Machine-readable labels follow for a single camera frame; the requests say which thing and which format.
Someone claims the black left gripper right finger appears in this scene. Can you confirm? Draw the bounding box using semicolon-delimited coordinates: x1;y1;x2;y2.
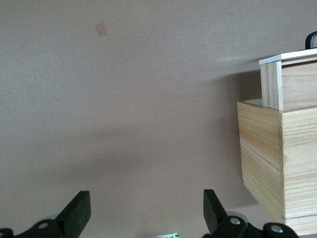
203;189;301;238

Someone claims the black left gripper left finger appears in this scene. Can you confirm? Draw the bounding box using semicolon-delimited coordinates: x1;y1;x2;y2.
0;190;92;238

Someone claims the white-fronted drawer with black handle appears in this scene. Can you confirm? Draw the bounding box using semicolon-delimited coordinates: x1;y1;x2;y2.
259;30;317;112

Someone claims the light wooden drawer cabinet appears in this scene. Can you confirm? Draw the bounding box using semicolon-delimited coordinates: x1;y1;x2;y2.
236;98;317;236

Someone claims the small square tape patch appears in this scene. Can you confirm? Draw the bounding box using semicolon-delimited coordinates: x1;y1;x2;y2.
95;22;109;37

